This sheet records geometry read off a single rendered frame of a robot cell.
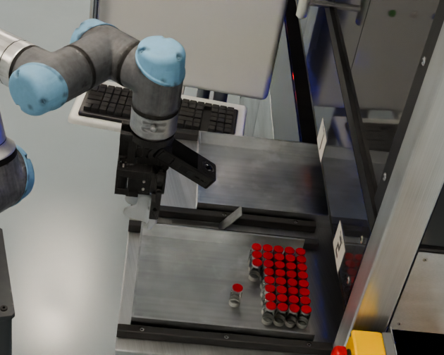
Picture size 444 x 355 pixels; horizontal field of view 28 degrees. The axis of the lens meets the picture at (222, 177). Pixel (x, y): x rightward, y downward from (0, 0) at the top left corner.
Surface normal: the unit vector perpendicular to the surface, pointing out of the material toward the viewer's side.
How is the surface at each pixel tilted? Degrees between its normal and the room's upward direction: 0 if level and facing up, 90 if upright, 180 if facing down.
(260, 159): 0
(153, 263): 0
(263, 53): 90
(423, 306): 90
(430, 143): 90
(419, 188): 90
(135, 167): 0
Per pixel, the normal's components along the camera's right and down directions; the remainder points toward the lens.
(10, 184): 0.77, 0.24
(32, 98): -0.59, 0.44
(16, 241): 0.14, -0.77
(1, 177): 0.59, 0.36
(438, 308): 0.01, 0.63
